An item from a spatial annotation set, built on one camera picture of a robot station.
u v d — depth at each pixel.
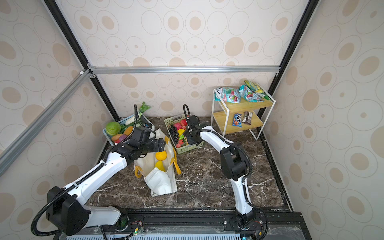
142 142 0.61
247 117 0.97
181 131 1.03
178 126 1.07
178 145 0.99
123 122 1.09
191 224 0.75
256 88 0.78
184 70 0.91
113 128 0.98
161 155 0.92
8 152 0.52
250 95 0.79
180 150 0.96
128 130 1.00
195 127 0.71
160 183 0.80
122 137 0.97
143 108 1.13
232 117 0.97
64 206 0.39
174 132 1.03
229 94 0.83
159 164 0.91
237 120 0.95
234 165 0.55
